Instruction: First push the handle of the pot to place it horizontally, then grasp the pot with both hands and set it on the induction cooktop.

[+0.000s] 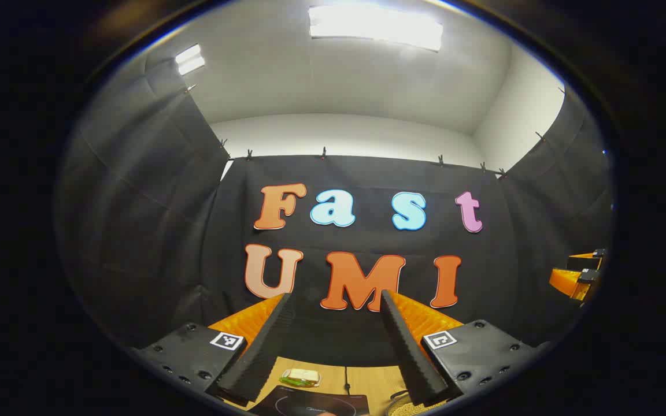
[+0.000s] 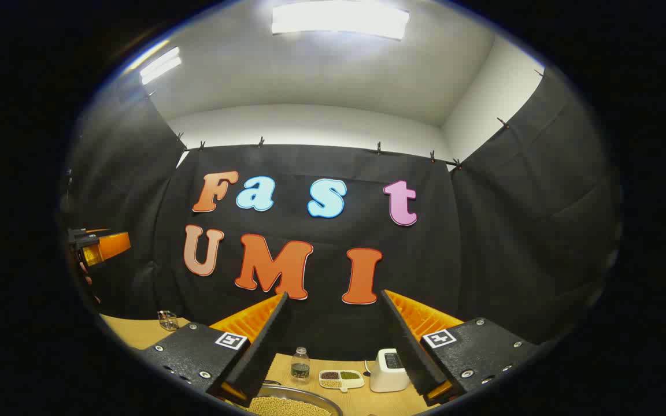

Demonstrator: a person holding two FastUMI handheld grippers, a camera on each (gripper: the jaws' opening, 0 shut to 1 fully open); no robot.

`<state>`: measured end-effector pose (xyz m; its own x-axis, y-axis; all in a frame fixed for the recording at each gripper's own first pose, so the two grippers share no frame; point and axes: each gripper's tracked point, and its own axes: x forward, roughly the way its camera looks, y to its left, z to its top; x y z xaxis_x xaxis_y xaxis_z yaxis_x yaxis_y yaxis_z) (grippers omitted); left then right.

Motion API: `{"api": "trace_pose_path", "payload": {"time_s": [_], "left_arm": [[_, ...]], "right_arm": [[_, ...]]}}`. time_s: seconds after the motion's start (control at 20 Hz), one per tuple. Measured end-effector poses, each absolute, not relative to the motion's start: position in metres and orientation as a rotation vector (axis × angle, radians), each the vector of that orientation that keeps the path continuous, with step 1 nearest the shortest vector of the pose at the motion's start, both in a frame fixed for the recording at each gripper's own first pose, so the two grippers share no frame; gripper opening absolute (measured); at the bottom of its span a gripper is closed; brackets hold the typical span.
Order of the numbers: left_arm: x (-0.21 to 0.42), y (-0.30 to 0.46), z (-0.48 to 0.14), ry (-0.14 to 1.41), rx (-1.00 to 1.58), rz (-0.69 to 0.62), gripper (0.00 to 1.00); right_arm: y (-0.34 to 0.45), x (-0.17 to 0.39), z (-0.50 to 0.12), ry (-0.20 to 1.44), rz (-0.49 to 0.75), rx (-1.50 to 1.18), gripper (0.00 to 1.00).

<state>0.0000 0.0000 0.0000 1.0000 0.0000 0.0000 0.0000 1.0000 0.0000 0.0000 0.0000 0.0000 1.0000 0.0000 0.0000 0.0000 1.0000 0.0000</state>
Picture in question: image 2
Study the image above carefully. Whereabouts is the black backdrop cloth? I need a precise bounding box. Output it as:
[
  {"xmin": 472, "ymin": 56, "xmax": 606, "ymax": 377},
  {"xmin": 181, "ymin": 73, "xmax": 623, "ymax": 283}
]
[{"xmin": 58, "ymin": 69, "xmax": 623, "ymax": 362}]

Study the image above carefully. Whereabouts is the steel pot with black handle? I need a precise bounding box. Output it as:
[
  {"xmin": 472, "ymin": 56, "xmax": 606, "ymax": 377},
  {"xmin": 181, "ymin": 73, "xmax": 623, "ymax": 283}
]
[{"xmin": 235, "ymin": 380, "xmax": 344, "ymax": 416}]

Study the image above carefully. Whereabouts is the divided dish of beans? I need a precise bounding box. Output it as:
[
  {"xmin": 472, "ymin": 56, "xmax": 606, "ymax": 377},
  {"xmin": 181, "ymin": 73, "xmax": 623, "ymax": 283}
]
[{"xmin": 319, "ymin": 370, "xmax": 365, "ymax": 393}]

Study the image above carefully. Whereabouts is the pile of yellow soybeans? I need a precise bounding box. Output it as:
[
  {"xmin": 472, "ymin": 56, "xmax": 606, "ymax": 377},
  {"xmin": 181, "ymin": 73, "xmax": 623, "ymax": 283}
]
[{"xmin": 249, "ymin": 396, "xmax": 332, "ymax": 416}]

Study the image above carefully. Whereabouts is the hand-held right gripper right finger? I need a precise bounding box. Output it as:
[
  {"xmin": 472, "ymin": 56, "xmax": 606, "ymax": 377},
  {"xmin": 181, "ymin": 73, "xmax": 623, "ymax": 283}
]
[{"xmin": 380, "ymin": 290, "xmax": 541, "ymax": 407}]

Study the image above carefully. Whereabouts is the clear plastic water bottle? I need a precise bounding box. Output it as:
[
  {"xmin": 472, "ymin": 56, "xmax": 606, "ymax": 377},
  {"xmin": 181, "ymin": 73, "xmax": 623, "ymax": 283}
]
[{"xmin": 290, "ymin": 347, "xmax": 310, "ymax": 385}]

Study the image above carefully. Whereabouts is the small ceiling light panel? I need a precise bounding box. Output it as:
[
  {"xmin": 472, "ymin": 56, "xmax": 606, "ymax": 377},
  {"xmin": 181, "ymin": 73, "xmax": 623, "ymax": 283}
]
[{"xmin": 139, "ymin": 46, "xmax": 182, "ymax": 86}]

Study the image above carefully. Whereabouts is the large ceiling light panel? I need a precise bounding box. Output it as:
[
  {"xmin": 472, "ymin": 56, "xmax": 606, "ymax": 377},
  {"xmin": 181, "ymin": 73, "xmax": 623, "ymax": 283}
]
[{"xmin": 271, "ymin": 2, "xmax": 410, "ymax": 41}]

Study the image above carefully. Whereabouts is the row of black cloth clips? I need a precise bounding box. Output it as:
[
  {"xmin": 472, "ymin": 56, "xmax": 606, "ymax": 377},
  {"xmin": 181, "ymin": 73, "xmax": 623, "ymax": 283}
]
[{"xmin": 147, "ymin": 68, "xmax": 545, "ymax": 169}]

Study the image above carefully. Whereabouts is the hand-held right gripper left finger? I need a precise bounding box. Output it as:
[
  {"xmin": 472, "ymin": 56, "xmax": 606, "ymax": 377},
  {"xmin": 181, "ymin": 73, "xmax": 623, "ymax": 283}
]
[{"xmin": 136, "ymin": 292, "xmax": 291, "ymax": 408}]

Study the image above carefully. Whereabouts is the white toaster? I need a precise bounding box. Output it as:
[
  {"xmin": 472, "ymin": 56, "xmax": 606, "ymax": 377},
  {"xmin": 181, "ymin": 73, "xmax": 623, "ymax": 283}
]
[{"xmin": 369, "ymin": 348, "xmax": 410, "ymax": 393}]

